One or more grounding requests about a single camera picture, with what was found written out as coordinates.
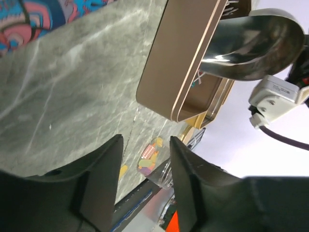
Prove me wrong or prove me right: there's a gold tin with lollipops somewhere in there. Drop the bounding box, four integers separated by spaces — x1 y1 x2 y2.
136 0 252 122

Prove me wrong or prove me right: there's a patterned placemat cloth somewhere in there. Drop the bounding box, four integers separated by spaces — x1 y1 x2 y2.
0 0 113 57

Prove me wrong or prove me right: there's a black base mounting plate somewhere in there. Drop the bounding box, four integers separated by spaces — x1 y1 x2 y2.
111 179 174 232

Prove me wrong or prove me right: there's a spilled popsicle candy on table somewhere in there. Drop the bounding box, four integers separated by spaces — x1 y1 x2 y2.
119 165 128 179

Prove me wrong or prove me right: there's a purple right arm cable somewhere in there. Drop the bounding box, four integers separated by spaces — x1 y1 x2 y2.
259 125 309 151

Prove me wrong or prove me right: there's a clear glass jar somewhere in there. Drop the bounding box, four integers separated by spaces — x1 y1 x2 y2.
137 137 172 189

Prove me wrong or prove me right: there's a wooden jar lid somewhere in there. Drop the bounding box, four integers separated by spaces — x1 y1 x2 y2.
179 125 195 145

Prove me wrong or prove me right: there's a metal candy scoop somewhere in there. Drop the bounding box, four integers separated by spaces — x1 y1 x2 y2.
199 8 305 81

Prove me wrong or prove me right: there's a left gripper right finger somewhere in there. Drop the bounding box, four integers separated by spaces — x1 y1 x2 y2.
169 136 309 232

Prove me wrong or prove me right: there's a gold tin with popsicle candies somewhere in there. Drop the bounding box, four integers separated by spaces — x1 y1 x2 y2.
185 79 234 129

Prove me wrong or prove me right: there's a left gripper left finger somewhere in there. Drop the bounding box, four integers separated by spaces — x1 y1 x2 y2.
0 134 124 232

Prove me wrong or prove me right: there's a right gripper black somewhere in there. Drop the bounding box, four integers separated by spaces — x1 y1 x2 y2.
285 34 309 89

